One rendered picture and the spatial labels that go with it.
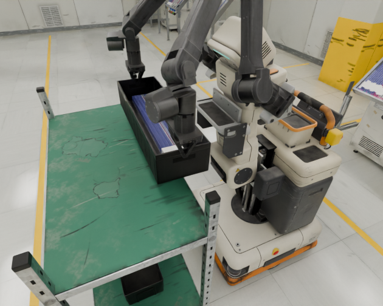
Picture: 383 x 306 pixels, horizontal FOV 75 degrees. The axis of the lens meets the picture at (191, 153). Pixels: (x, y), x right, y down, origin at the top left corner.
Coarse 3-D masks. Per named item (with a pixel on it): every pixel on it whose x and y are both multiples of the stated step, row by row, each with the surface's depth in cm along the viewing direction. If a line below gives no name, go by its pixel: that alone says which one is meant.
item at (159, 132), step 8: (136, 96) 113; (144, 96) 113; (136, 104) 107; (144, 104) 107; (144, 112) 101; (144, 120) 99; (152, 128) 92; (160, 128) 92; (152, 136) 92; (160, 136) 88; (168, 136) 88; (160, 144) 84; (168, 144) 84; (160, 152) 85
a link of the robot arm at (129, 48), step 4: (136, 36) 103; (136, 40) 101; (124, 44) 104; (128, 44) 101; (132, 44) 101; (136, 44) 102; (124, 48) 103; (128, 48) 102; (132, 48) 102; (136, 48) 102; (132, 52) 104; (136, 52) 104
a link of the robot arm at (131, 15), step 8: (144, 0) 88; (152, 0) 87; (160, 0) 88; (136, 8) 90; (144, 8) 90; (152, 8) 90; (128, 16) 95; (136, 16) 91; (144, 16) 92; (128, 24) 93; (136, 24) 93; (144, 24) 94; (136, 32) 96
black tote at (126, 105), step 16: (128, 80) 111; (144, 80) 114; (128, 96) 115; (128, 112) 98; (144, 128) 98; (144, 144) 81; (208, 144) 74; (160, 160) 70; (176, 160) 73; (192, 160) 76; (208, 160) 78; (160, 176) 74; (176, 176) 77
